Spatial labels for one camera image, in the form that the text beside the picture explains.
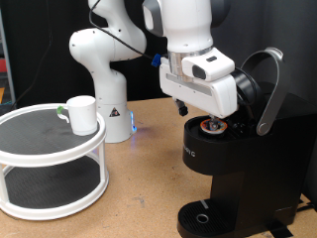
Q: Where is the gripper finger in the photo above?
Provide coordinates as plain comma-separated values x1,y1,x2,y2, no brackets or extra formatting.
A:
172,97,189,117
208,113,222,131

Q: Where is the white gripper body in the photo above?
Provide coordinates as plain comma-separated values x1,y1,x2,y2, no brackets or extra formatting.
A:
158,62,239,119

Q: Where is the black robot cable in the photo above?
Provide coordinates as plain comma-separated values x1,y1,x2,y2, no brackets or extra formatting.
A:
88,0,263,107

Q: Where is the black Keurig coffee machine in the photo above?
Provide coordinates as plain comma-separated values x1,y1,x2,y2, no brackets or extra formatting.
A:
176,47,317,238

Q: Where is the grey partition panel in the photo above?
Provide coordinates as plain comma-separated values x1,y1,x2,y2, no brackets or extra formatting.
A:
211,0,317,115

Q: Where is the grey metal frame post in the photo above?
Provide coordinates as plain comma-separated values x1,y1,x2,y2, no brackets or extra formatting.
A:
0,8,17,107

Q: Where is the blue cable connector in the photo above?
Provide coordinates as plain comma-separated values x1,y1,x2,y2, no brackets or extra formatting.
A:
151,54,162,68

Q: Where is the black power cable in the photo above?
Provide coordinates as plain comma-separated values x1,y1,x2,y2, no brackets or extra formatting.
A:
295,197,317,214

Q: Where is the white mug green taped handle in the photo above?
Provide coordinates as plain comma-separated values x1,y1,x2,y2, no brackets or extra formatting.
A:
56,95,99,137

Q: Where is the black tape strip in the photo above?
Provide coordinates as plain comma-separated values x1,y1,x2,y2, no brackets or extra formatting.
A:
265,222,295,238

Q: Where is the orange blue coffee pod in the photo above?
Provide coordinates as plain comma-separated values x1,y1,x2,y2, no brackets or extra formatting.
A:
198,118,229,135

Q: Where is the white two-tier turntable shelf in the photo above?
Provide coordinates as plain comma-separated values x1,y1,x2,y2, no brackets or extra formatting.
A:
0,102,110,221

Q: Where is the black curtain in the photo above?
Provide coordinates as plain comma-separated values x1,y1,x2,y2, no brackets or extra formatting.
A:
0,0,199,108

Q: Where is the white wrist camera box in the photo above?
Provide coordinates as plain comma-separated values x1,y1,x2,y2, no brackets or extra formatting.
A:
181,47,236,82

